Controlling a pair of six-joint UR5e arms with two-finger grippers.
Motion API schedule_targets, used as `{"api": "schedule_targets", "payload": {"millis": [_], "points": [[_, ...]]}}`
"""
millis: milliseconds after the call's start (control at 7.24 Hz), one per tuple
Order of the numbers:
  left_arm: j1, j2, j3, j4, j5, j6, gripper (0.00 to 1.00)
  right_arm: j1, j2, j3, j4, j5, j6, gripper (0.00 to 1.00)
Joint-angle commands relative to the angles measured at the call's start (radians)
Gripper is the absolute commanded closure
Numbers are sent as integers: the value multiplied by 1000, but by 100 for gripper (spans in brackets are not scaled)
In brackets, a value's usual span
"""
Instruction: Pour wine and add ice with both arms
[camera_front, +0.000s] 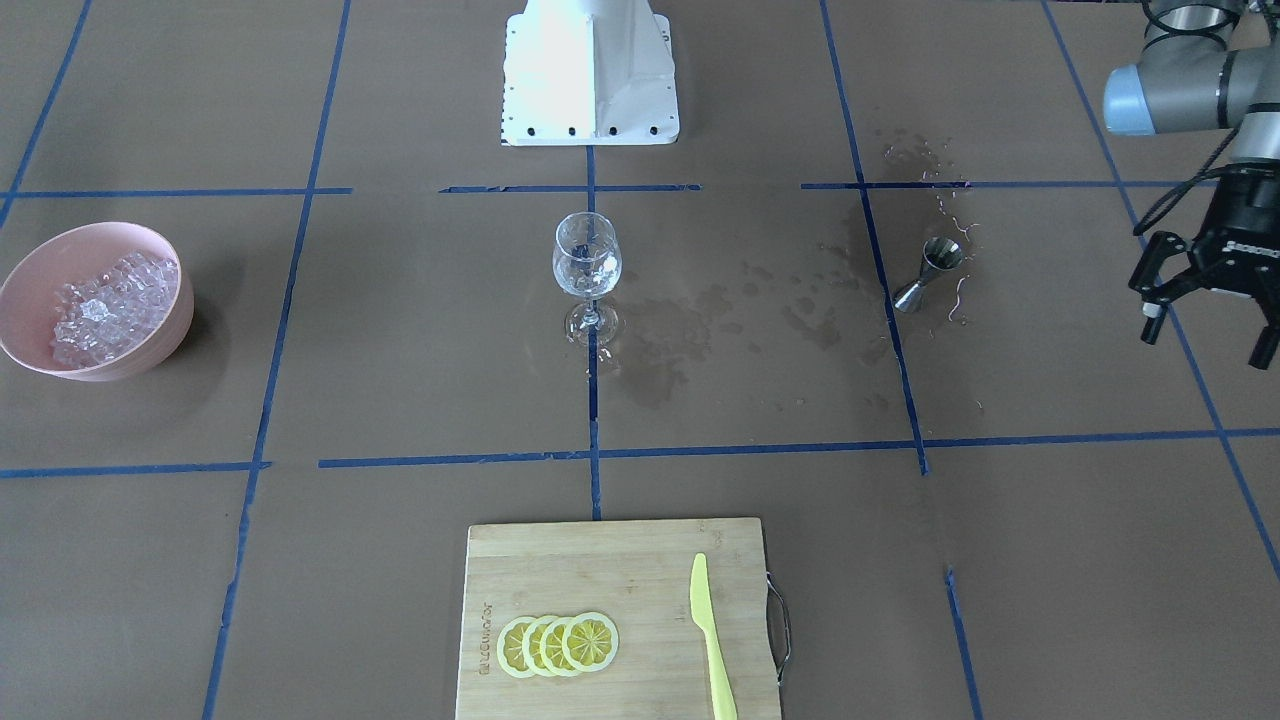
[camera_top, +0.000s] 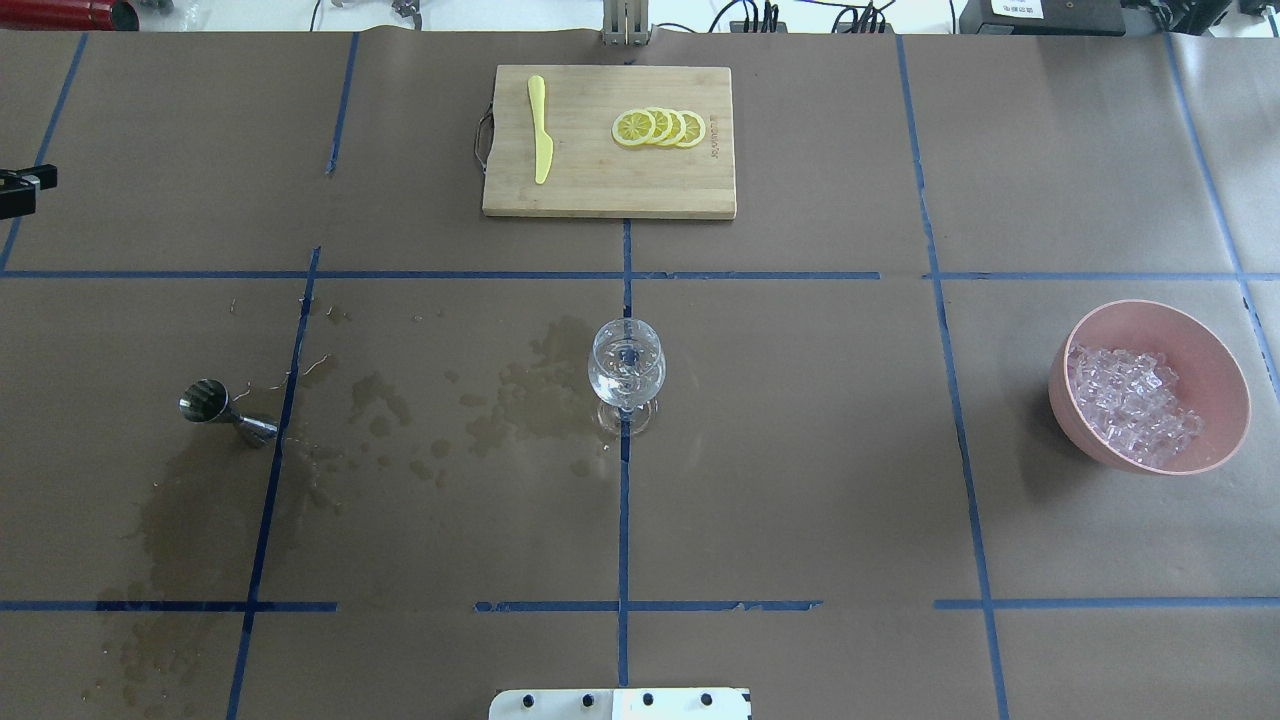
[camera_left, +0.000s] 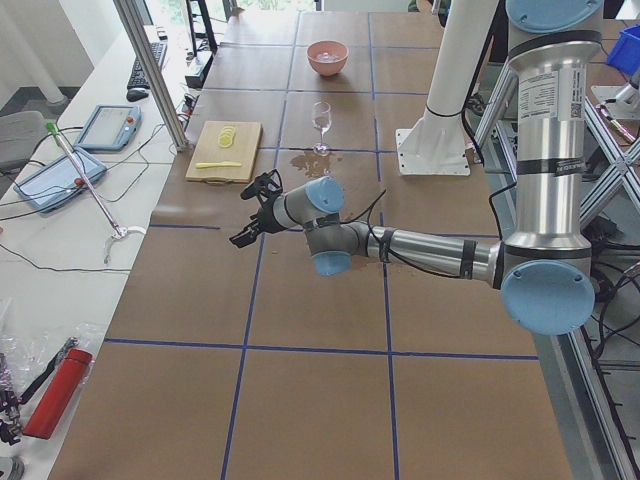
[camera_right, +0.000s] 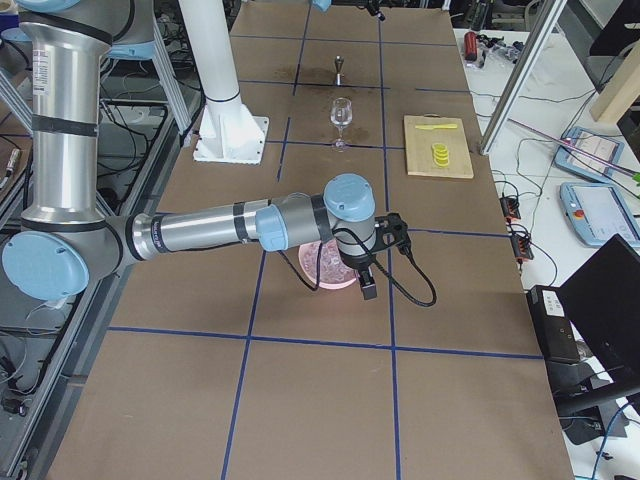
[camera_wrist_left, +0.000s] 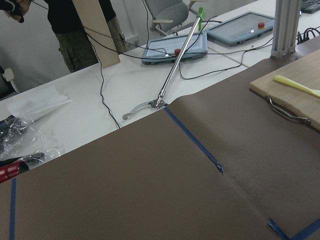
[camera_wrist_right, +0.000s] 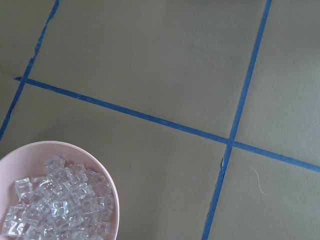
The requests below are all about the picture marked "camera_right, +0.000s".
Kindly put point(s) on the black monitor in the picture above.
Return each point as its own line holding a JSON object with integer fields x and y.
{"x": 601, "y": 299}

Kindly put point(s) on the steel cocktail jigger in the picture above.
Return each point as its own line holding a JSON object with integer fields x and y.
{"x": 338, "y": 64}

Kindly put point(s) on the red cylinder bottle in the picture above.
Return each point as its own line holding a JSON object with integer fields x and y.
{"x": 470, "y": 46}

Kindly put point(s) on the bamboo cutting board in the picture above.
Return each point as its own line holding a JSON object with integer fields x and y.
{"x": 420, "y": 155}

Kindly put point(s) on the metal grabber stick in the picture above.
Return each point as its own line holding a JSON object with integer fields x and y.
{"x": 587, "y": 154}

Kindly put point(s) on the black box with label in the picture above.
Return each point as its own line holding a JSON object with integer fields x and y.
{"x": 558, "y": 339}

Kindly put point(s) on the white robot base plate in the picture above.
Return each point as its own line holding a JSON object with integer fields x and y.
{"x": 237, "y": 137}

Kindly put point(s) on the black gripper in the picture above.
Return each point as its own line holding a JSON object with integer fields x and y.
{"x": 358, "y": 261}

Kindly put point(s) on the pile of clear ice cubes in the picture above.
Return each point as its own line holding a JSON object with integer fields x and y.
{"x": 327, "y": 262}

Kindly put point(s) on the clear wine glass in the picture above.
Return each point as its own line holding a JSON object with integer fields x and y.
{"x": 341, "y": 116}

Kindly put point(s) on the blue teach pendant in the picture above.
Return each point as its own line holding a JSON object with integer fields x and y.
{"x": 597, "y": 212}
{"x": 606, "y": 148}

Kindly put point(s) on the far blue teach pendant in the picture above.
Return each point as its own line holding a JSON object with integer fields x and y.
{"x": 606, "y": 148}

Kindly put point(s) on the aluminium frame post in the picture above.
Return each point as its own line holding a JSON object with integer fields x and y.
{"x": 537, "y": 38}

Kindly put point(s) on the near blue teach pendant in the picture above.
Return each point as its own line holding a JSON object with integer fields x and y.
{"x": 597, "y": 212}

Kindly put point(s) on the yellow plastic knife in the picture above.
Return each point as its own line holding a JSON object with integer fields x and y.
{"x": 440, "y": 126}

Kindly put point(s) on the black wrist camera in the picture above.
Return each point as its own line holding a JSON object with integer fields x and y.
{"x": 392, "y": 231}

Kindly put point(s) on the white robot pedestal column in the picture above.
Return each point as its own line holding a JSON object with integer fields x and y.
{"x": 207, "y": 30}

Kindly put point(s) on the pink bowl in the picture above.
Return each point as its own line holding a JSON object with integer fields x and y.
{"x": 330, "y": 285}

